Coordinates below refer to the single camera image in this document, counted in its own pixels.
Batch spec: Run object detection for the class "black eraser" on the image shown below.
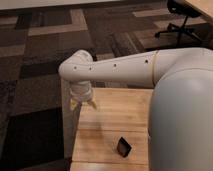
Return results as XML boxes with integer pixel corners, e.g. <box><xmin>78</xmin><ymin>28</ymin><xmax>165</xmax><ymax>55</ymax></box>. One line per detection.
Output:
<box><xmin>117</xmin><ymin>137</ymin><xmax>132</xmax><ymax>157</ymax></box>

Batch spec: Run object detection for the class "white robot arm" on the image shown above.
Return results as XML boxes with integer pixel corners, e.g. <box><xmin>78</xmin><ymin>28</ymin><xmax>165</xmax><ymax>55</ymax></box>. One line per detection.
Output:
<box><xmin>58</xmin><ymin>47</ymin><xmax>213</xmax><ymax>171</ymax></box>

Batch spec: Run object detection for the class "black office chair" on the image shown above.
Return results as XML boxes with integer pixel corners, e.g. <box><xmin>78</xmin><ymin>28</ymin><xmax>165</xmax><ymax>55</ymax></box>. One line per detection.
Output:
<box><xmin>154</xmin><ymin>0</ymin><xmax>205</xmax><ymax>47</ymax></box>

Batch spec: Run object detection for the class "wooden desk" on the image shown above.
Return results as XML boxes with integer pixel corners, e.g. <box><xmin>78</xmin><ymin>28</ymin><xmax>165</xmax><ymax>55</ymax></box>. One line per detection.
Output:
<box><xmin>184</xmin><ymin>0</ymin><xmax>213</xmax><ymax>20</ymax></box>

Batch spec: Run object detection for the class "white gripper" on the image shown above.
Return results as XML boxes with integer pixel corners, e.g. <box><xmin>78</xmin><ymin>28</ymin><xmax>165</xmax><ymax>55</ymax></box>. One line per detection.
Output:
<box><xmin>70</xmin><ymin>81</ymin><xmax>97</xmax><ymax>111</ymax></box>

